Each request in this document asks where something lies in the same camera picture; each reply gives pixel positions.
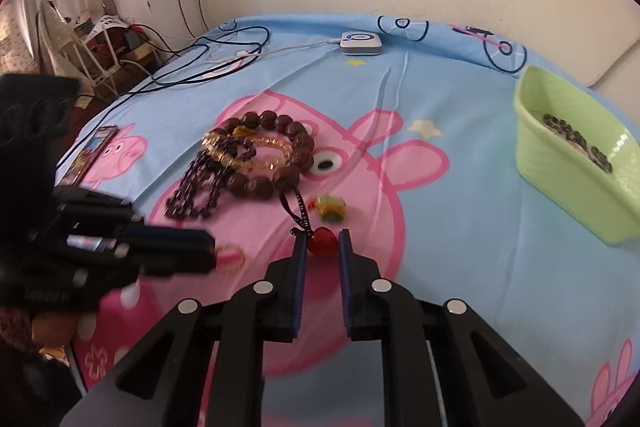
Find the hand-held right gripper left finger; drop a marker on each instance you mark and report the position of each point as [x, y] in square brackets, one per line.
[300, 287]

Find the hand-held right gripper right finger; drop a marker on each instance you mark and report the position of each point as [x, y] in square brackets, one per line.
[346, 292]

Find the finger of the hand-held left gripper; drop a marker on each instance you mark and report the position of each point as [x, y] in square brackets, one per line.
[170, 254]
[100, 207]

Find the green yellow pendant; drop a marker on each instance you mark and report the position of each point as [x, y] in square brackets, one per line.
[332, 208]

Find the light green plastic basin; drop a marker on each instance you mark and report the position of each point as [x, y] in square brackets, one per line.
[560, 197]

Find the smartphone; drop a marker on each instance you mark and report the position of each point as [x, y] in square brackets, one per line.
[90, 154]

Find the cartoon pig printed blanket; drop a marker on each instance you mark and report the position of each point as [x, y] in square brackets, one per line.
[450, 257]

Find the white square hub device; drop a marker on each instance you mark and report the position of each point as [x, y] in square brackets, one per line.
[360, 41]

